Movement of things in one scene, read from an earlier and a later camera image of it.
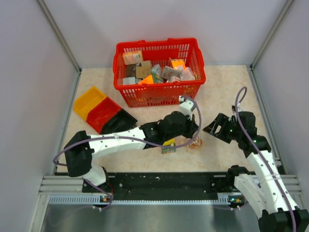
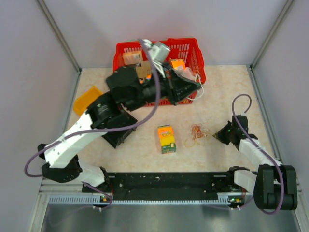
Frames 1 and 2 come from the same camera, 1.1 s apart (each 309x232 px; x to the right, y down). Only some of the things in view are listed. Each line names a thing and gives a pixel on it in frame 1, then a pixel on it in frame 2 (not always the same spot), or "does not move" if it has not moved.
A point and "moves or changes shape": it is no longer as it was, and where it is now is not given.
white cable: (188, 146) → (202, 91)
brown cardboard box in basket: (144, 70) does not move
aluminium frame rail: (58, 190) does not move
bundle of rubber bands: (196, 145) moves or changes shape
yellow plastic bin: (88, 100) does not move
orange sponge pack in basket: (177, 63) does not move
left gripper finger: (192, 128) → (184, 89)
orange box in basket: (132, 57) does not move
